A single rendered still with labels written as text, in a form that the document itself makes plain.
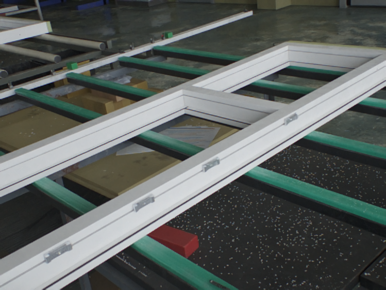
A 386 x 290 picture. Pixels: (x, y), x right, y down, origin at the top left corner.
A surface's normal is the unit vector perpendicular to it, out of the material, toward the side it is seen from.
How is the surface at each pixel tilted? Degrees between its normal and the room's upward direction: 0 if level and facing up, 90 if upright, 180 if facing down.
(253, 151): 90
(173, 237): 0
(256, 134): 90
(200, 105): 90
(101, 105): 90
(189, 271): 0
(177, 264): 0
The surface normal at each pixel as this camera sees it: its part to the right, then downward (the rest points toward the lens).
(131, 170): -0.12, -0.90
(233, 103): -0.71, 0.37
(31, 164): 0.70, 0.23
